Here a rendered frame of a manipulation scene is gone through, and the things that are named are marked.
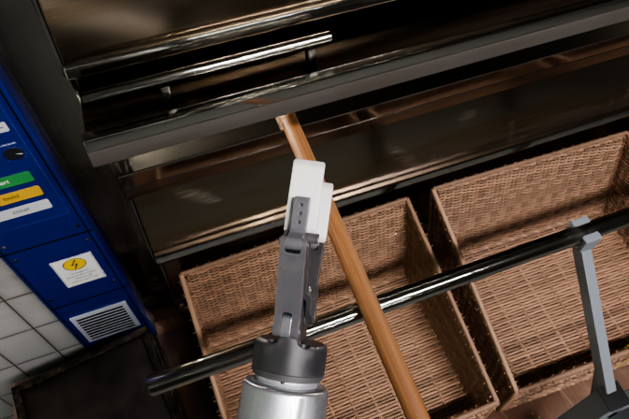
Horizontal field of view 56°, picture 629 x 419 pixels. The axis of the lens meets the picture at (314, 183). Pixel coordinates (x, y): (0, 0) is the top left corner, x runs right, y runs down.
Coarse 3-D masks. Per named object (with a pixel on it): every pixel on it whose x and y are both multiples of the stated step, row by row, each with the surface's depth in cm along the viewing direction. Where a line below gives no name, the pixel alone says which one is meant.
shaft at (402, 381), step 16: (288, 128) 104; (304, 144) 102; (336, 208) 95; (336, 224) 93; (336, 240) 91; (352, 256) 90; (352, 272) 88; (352, 288) 88; (368, 288) 87; (368, 304) 85; (368, 320) 85; (384, 320) 84; (384, 336) 83; (384, 352) 82; (400, 352) 82; (400, 368) 80; (400, 384) 79; (400, 400) 79; (416, 400) 78; (416, 416) 77
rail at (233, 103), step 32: (608, 0) 88; (480, 32) 84; (512, 32) 85; (352, 64) 80; (384, 64) 81; (224, 96) 77; (256, 96) 77; (288, 96) 79; (128, 128) 74; (160, 128) 75
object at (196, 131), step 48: (432, 0) 95; (480, 0) 94; (528, 0) 93; (576, 0) 92; (240, 48) 89; (336, 48) 87; (384, 48) 86; (480, 48) 85; (144, 96) 82; (192, 96) 81; (336, 96) 82; (144, 144) 76
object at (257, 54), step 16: (272, 48) 78; (288, 48) 78; (304, 48) 79; (208, 64) 76; (224, 64) 76; (240, 64) 77; (128, 80) 74; (144, 80) 74; (160, 80) 75; (176, 80) 76; (96, 96) 73; (112, 96) 74
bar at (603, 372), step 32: (576, 224) 97; (608, 224) 97; (512, 256) 93; (576, 256) 100; (416, 288) 90; (448, 288) 91; (320, 320) 87; (352, 320) 88; (224, 352) 85; (608, 352) 102; (160, 384) 82; (608, 384) 103; (576, 416) 113; (608, 416) 191
